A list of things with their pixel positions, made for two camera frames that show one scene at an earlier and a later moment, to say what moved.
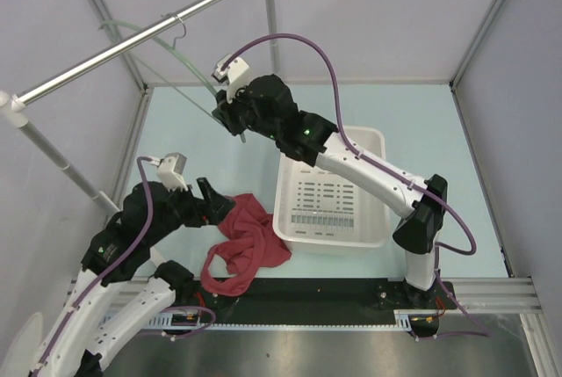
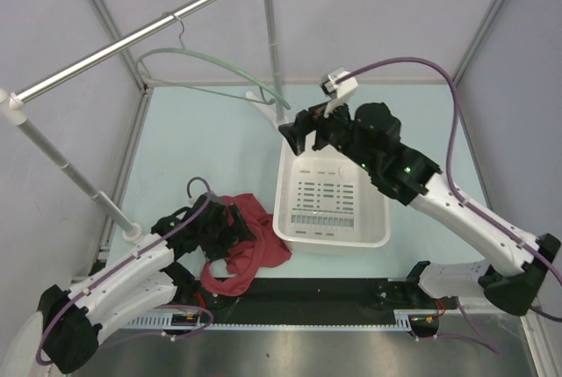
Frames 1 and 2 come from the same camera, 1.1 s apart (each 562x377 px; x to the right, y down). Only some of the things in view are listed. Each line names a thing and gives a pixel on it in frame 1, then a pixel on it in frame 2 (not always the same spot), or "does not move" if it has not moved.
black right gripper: x=225 y=110 to x=309 y=122
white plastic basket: x=317 y=207 does not move
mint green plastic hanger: x=171 y=48 to x=262 y=99
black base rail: x=275 y=299 does not move
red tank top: x=253 y=242 does not move
